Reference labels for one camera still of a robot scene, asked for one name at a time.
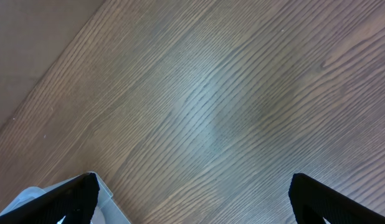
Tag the clear plastic storage bin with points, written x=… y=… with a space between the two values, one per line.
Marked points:
x=106 y=210

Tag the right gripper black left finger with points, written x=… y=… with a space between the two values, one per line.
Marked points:
x=71 y=203

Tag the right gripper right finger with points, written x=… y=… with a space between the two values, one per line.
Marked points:
x=315 y=203

